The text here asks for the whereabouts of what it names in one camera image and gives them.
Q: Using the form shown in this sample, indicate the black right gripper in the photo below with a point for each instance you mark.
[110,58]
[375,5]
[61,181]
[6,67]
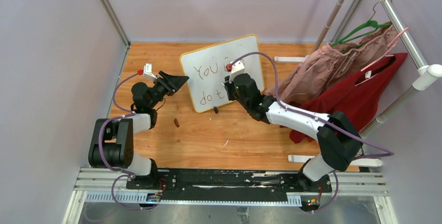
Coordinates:
[229,86]

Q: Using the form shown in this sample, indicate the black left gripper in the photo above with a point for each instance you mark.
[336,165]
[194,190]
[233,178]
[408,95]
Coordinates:
[170,84]

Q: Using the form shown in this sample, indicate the yellow framed whiteboard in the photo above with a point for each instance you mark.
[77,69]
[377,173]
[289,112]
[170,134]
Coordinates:
[206,69]

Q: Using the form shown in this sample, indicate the brown marker cap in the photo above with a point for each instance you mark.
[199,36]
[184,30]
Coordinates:
[176,122]

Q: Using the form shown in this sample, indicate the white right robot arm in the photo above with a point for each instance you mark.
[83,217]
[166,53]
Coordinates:
[338,139]

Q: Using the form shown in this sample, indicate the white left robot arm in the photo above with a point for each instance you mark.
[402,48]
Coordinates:
[112,139]

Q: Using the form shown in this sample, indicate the pink garment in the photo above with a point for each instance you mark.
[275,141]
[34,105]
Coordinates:
[331,64]

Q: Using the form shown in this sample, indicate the red garment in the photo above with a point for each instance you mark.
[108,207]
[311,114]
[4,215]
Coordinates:
[357,96]

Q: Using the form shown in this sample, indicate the pink clothes hanger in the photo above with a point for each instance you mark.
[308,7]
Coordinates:
[388,50]

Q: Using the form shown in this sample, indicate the green clothes hanger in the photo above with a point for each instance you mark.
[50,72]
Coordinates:
[368,24]

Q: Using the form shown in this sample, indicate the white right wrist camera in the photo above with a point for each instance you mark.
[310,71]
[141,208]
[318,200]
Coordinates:
[237,68]

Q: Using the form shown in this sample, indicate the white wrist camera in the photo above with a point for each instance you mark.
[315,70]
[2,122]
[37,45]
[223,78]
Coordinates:
[147,72]
[237,68]

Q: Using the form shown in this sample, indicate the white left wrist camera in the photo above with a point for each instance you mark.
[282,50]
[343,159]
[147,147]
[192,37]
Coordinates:
[147,72]

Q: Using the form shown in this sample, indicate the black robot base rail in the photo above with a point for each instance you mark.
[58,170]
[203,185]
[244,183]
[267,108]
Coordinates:
[226,187]

